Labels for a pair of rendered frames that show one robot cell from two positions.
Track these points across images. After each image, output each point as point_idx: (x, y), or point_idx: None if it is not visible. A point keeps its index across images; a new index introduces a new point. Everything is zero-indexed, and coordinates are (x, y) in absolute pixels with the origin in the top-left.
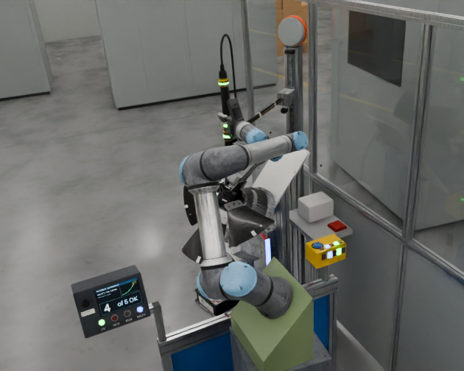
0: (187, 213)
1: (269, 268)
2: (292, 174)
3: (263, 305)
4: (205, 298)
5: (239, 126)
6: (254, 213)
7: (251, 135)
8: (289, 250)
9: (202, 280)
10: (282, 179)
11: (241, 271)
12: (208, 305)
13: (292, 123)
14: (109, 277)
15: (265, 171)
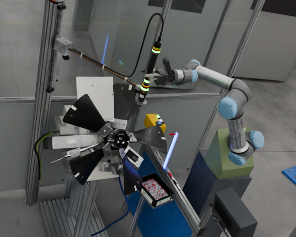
0: (78, 179)
1: (220, 135)
2: (112, 97)
3: None
4: (166, 196)
5: (181, 74)
6: (144, 130)
7: (196, 75)
8: None
9: (245, 157)
10: (106, 105)
11: (260, 134)
12: (165, 199)
13: (53, 65)
14: (236, 203)
15: None
